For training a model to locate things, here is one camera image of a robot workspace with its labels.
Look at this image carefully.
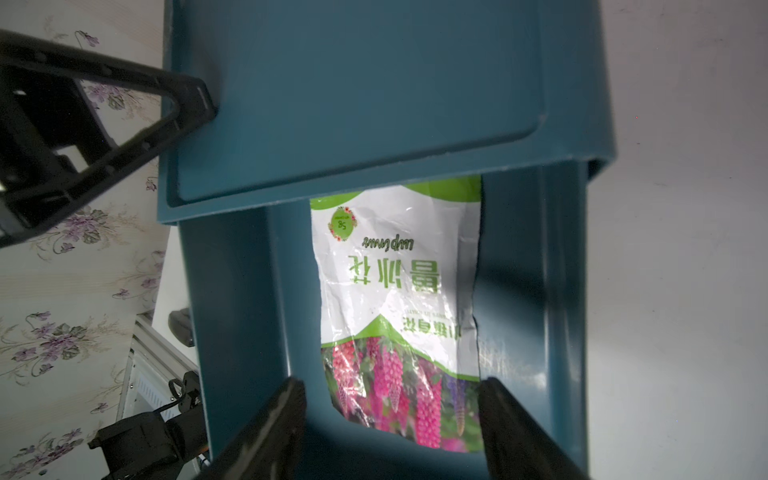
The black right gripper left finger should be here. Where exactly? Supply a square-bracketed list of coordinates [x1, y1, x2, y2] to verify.
[198, 377, 307, 480]

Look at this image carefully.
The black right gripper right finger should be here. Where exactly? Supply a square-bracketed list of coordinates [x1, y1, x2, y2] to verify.
[478, 377, 588, 480]

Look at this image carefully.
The black object on table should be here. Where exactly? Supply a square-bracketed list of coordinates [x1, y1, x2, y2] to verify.
[167, 308, 195, 348]

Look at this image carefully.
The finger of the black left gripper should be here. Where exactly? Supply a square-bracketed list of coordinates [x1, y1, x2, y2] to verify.
[1, 30, 216, 247]

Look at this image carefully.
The teal drawer cabinet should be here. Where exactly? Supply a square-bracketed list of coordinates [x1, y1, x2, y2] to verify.
[158, 1, 616, 223]

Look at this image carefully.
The green white seed bag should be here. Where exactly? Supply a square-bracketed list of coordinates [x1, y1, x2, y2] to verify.
[310, 176, 483, 453]

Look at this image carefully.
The teal top drawer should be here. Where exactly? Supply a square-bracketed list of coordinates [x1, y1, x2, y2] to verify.
[179, 164, 589, 479]

